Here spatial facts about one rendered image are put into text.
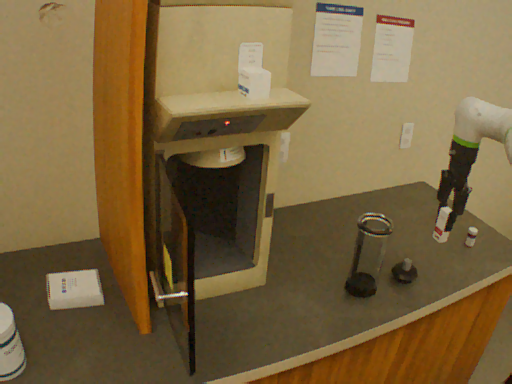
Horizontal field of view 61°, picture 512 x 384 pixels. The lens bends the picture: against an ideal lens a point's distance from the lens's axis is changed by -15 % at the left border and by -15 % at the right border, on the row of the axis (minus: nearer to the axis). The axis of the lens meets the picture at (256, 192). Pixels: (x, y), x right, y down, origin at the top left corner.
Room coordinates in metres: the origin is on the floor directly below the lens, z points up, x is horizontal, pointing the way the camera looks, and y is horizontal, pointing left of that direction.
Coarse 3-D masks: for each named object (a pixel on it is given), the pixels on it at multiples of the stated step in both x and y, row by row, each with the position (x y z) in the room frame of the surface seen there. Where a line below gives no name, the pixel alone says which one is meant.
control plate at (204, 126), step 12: (204, 120) 0.96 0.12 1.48; (216, 120) 0.98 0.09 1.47; (228, 120) 0.99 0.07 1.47; (240, 120) 1.01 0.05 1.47; (252, 120) 1.03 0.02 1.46; (180, 132) 0.97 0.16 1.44; (192, 132) 0.99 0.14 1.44; (204, 132) 1.01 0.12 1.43; (216, 132) 1.03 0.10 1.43; (228, 132) 1.04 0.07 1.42; (240, 132) 1.06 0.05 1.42
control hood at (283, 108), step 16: (176, 96) 1.01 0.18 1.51; (192, 96) 1.02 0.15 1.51; (208, 96) 1.03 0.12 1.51; (224, 96) 1.03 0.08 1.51; (240, 96) 1.04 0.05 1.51; (272, 96) 1.06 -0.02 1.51; (288, 96) 1.08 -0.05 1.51; (160, 112) 0.96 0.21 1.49; (176, 112) 0.91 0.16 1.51; (192, 112) 0.92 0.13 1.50; (208, 112) 0.94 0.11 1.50; (224, 112) 0.96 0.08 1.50; (240, 112) 0.98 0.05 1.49; (256, 112) 1.01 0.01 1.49; (272, 112) 1.03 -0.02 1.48; (288, 112) 1.05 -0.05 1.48; (160, 128) 0.96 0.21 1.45; (176, 128) 0.95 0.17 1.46; (256, 128) 1.07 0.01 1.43; (272, 128) 1.10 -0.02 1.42; (288, 128) 1.13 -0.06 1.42
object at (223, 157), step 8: (192, 152) 1.11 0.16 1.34; (200, 152) 1.10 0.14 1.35; (208, 152) 1.10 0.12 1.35; (216, 152) 1.11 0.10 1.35; (224, 152) 1.11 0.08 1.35; (232, 152) 1.13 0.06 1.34; (240, 152) 1.15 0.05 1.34; (184, 160) 1.11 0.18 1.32; (192, 160) 1.10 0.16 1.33; (200, 160) 1.10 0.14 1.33; (208, 160) 1.10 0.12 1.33; (216, 160) 1.10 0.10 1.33; (224, 160) 1.11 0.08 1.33; (232, 160) 1.12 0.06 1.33; (240, 160) 1.14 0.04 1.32
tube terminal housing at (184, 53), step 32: (160, 32) 1.01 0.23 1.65; (192, 32) 1.04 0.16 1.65; (224, 32) 1.08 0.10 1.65; (256, 32) 1.11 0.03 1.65; (288, 32) 1.15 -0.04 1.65; (160, 64) 1.01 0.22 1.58; (192, 64) 1.04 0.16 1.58; (224, 64) 1.08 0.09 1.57; (160, 96) 1.01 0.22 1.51; (256, 256) 1.17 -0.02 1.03; (224, 288) 1.10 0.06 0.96
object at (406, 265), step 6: (408, 258) 1.24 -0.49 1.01; (396, 264) 1.25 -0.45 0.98; (402, 264) 1.25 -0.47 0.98; (408, 264) 1.22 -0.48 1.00; (396, 270) 1.22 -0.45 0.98; (402, 270) 1.22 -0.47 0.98; (408, 270) 1.22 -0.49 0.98; (414, 270) 1.22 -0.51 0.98; (396, 276) 1.20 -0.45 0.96; (402, 276) 1.20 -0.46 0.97; (408, 276) 1.19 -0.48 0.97; (414, 276) 1.20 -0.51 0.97; (402, 282) 1.20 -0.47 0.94; (408, 282) 1.20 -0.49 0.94
